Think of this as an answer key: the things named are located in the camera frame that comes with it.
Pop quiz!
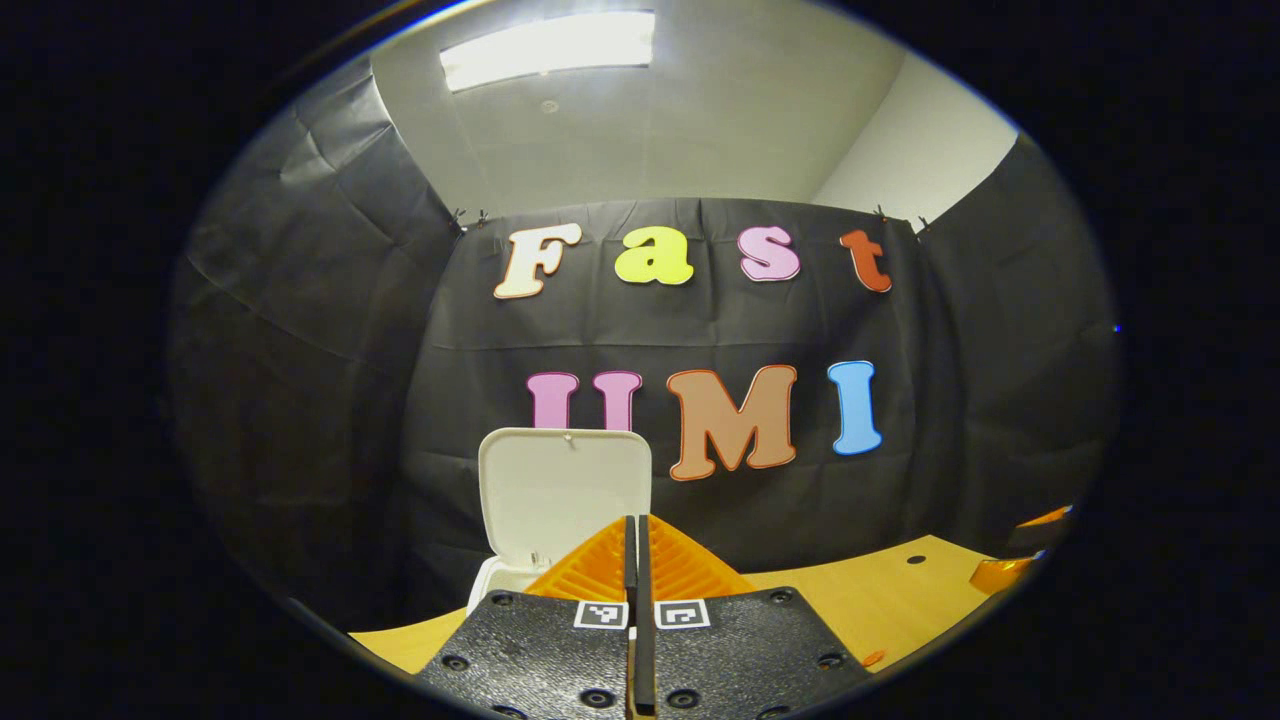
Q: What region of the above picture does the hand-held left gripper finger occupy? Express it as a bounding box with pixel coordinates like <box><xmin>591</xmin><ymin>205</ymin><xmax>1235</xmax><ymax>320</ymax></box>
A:
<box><xmin>415</xmin><ymin>515</ymin><xmax>639</xmax><ymax>720</ymax></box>
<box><xmin>637</xmin><ymin>513</ymin><xmax>872</xmax><ymax>720</ymax></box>

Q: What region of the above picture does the white desktop garbage bin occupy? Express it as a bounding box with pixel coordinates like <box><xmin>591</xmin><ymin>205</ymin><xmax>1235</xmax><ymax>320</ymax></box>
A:
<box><xmin>466</xmin><ymin>427</ymin><xmax>654</xmax><ymax>617</ymax></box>

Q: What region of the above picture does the black backdrop cloth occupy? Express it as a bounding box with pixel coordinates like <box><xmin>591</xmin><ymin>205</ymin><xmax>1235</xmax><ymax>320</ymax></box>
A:
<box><xmin>170</xmin><ymin>55</ymin><xmax>1121</xmax><ymax>641</ymax></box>

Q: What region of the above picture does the ceiling light panel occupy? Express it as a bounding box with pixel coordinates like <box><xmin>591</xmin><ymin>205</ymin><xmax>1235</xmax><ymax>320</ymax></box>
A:
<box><xmin>440</xmin><ymin>10</ymin><xmax>657</xmax><ymax>94</ymax></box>

